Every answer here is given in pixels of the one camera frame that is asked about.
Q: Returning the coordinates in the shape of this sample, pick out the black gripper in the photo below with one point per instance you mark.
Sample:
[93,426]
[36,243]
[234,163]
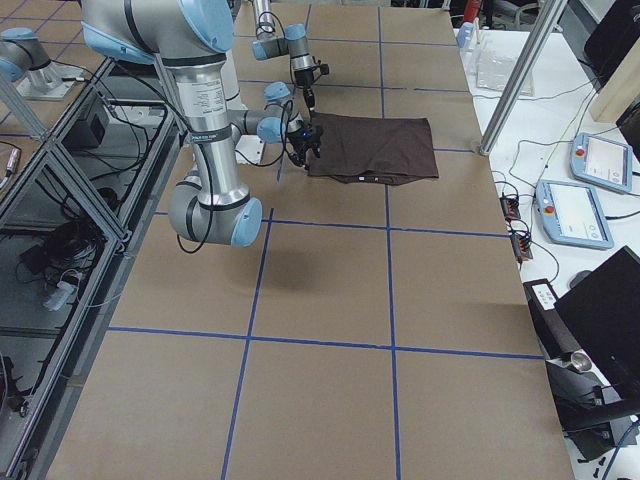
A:
[304,80]
[300,143]

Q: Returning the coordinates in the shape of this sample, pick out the dark brown t-shirt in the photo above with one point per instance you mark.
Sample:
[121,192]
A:
[394,151]

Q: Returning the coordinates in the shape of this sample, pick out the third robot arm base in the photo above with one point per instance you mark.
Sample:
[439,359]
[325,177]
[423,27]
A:
[25,61]

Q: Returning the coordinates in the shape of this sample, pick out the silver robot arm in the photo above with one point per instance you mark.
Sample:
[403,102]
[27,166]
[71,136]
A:
[192,41]
[274,40]

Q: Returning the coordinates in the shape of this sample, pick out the clear plastic bag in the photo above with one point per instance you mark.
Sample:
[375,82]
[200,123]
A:
[493,67]

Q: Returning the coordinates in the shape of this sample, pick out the near teach pendant tablet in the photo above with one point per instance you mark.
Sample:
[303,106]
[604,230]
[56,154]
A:
[572,215]

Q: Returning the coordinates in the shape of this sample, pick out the teach pendant tablet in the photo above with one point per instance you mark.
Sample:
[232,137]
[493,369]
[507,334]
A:
[572,215]
[602,162]

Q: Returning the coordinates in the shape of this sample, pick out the far teach pendant tablet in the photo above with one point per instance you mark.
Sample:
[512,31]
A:
[602,162]

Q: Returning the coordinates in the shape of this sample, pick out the black monitor on stand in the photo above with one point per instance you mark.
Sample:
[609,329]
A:
[591,338]

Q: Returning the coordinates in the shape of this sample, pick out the aluminium frame post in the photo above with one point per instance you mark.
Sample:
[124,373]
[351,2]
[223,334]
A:
[548,16]

